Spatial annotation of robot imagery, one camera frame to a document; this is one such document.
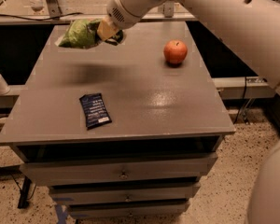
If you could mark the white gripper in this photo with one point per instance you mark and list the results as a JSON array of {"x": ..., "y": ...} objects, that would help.
[{"x": 123, "y": 12}]

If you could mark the green jalapeno chip bag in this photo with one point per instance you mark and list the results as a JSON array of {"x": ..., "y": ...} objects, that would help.
[{"x": 82, "y": 34}]

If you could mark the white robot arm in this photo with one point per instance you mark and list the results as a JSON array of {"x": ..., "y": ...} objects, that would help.
[{"x": 251, "y": 29}]

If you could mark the red apple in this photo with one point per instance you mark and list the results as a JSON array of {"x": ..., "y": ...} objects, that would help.
[{"x": 175, "y": 51}]

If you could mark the dark blue snack packet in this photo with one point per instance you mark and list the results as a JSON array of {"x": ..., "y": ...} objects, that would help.
[{"x": 94, "y": 110}]

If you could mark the grey drawer cabinet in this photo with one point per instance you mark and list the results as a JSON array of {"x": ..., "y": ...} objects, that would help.
[{"x": 157, "y": 109}]

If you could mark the top grey drawer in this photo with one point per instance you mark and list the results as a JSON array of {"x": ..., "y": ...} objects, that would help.
[{"x": 64, "y": 173}]

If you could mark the grey drawer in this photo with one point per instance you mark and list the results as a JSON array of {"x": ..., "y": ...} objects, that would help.
[
  {"x": 128, "y": 209},
  {"x": 125, "y": 194},
  {"x": 64, "y": 173}
]

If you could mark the middle grey drawer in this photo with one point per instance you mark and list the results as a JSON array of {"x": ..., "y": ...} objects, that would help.
[{"x": 125, "y": 194}]

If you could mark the bottom grey drawer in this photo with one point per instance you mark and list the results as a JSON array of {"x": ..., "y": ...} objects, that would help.
[{"x": 128, "y": 209}]

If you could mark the metal frame rail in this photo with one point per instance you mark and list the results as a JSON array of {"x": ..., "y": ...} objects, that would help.
[{"x": 7, "y": 19}]

